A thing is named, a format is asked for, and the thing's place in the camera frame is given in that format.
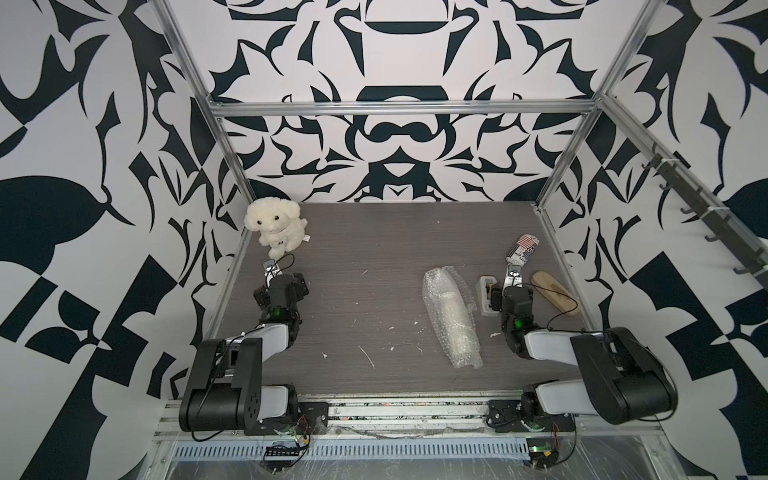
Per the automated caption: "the grey tape dispenser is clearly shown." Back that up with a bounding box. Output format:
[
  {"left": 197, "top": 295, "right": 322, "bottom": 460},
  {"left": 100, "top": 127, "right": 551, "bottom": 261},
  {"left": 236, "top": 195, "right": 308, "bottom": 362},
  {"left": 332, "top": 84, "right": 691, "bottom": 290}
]
[{"left": 476, "top": 275, "right": 498, "bottom": 317}]

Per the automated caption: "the clear bubble wrap sheet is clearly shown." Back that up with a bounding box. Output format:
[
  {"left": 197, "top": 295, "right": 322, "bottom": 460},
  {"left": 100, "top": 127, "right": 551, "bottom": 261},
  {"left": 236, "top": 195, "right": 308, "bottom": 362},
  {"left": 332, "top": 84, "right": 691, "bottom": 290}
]
[{"left": 422, "top": 266, "right": 483, "bottom": 369}]

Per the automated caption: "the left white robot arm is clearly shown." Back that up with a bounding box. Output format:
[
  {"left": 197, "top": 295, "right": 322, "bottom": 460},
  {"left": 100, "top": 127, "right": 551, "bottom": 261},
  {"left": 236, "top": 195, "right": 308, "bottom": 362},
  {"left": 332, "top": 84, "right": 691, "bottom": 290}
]
[{"left": 178, "top": 273, "right": 329, "bottom": 436}]

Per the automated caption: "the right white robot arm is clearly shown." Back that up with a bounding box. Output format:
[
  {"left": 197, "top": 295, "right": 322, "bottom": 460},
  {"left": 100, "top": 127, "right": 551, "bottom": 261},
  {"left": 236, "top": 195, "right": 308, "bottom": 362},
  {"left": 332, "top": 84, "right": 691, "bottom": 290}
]
[{"left": 485, "top": 285, "right": 679, "bottom": 432}]

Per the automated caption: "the tan wooden vase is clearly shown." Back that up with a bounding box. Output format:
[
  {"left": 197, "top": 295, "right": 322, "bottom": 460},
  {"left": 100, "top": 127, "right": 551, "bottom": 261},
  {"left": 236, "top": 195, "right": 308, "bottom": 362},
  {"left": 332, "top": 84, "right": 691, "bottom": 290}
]
[{"left": 531, "top": 271, "right": 580, "bottom": 317}]

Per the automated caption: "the white plush dog toy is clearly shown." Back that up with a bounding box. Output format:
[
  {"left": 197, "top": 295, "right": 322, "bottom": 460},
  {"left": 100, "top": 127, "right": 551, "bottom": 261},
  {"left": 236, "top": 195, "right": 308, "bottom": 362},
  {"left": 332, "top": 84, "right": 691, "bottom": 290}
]
[{"left": 244, "top": 197, "right": 309, "bottom": 261}]

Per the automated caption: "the right green circuit board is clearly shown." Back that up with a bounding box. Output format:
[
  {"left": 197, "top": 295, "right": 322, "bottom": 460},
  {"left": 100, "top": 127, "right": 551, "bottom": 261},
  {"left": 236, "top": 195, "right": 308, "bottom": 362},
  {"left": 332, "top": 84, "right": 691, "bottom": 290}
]
[{"left": 523, "top": 436, "right": 560, "bottom": 471}]

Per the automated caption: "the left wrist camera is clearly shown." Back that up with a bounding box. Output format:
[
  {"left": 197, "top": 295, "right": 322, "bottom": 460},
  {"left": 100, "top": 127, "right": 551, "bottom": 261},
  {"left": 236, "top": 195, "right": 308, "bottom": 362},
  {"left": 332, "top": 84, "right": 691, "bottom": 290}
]
[{"left": 263, "top": 260, "right": 282, "bottom": 286}]

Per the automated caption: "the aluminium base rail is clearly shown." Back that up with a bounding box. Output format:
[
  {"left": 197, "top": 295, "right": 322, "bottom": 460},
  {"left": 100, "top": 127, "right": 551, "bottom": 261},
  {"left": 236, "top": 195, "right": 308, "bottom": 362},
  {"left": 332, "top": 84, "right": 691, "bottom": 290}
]
[{"left": 149, "top": 392, "right": 601, "bottom": 463}]

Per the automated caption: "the wall coat hook rack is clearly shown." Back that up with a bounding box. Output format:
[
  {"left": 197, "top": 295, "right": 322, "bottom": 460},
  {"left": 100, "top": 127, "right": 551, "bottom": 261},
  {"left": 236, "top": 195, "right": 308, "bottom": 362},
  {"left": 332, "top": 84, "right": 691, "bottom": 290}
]
[{"left": 643, "top": 143, "right": 767, "bottom": 289}]

